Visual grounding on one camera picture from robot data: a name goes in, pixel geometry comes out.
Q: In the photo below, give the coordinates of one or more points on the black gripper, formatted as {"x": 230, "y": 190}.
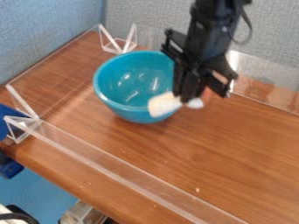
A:
{"x": 198, "y": 51}

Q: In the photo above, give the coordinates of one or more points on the white and brown toy mushroom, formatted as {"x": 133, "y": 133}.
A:
{"x": 168, "y": 103}

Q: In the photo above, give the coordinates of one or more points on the blue bowl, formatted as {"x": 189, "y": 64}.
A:
{"x": 129, "y": 79}

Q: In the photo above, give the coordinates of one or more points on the clear acrylic barrier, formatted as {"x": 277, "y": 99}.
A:
{"x": 212, "y": 166}

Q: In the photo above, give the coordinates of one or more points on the clear plastic object under table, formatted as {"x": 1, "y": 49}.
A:
{"x": 82, "y": 214}

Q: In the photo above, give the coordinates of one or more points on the blue clamp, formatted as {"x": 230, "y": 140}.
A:
{"x": 10, "y": 167}

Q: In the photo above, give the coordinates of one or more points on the black and white object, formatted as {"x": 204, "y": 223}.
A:
{"x": 14, "y": 215}

